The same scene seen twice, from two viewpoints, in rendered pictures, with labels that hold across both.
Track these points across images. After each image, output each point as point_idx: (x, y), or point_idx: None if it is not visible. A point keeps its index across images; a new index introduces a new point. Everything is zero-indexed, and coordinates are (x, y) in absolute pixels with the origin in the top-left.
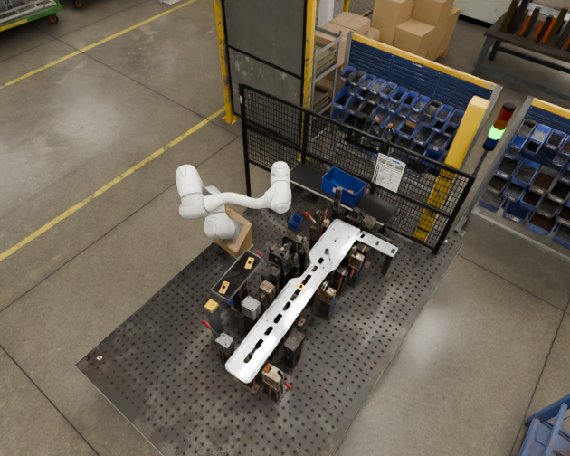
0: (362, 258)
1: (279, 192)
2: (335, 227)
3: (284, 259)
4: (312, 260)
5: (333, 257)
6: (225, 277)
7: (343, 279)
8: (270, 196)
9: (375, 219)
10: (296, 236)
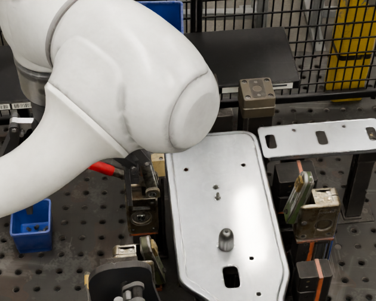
0: (336, 195)
1: (135, 39)
2: (184, 162)
3: None
4: (209, 292)
5: (255, 245)
6: None
7: (325, 289)
8: (99, 89)
9: (270, 79)
10: (63, 263)
